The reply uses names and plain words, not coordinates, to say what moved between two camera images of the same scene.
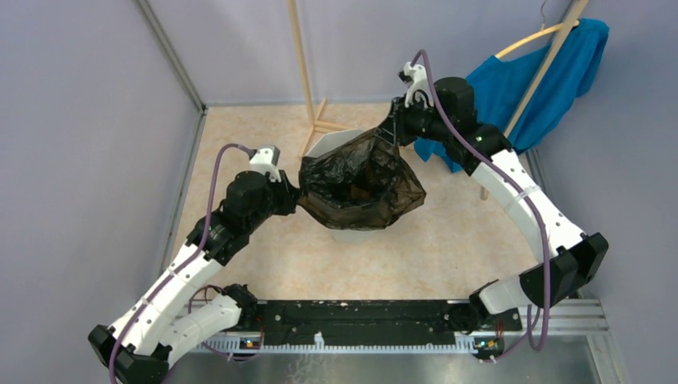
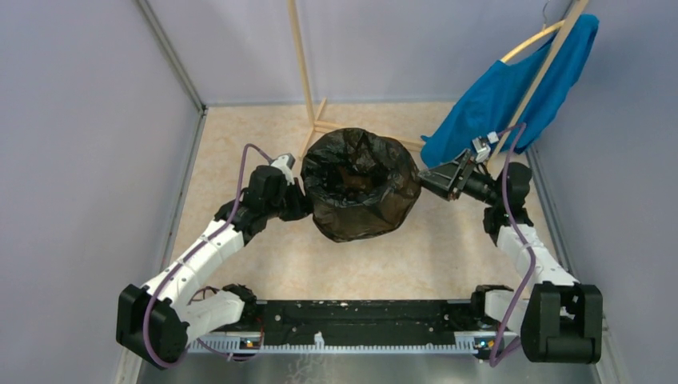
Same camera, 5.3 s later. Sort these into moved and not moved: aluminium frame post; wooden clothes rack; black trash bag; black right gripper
Moved: black right gripper; black trash bag
Not moved: aluminium frame post; wooden clothes rack
